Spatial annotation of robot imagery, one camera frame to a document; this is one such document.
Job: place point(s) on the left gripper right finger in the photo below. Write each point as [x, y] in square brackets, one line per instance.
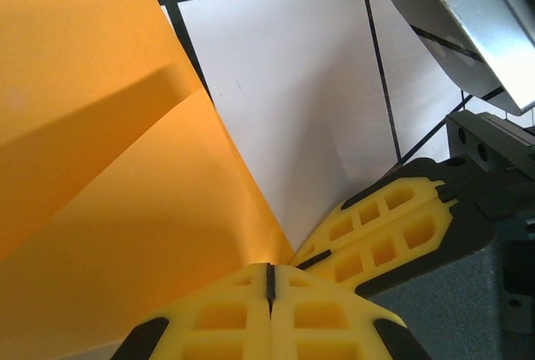
[317, 326]

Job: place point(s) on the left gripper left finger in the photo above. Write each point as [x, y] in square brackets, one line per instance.
[225, 326]

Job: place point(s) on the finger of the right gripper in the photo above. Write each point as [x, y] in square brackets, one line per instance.
[418, 247]
[376, 205]

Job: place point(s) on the orange square paper sheet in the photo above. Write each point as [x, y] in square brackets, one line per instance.
[104, 168]

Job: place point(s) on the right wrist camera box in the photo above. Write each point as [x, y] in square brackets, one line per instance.
[460, 21]

